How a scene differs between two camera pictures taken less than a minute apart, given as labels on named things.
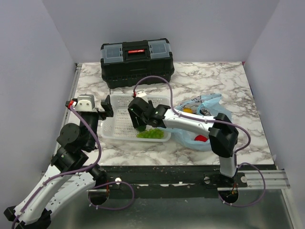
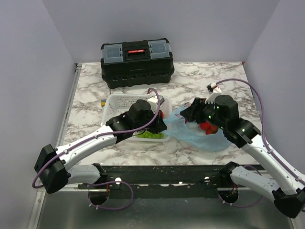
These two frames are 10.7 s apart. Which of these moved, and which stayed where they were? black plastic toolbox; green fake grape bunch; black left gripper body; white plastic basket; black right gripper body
Moved: black left gripper body; black right gripper body
Stayed: white plastic basket; green fake grape bunch; black plastic toolbox
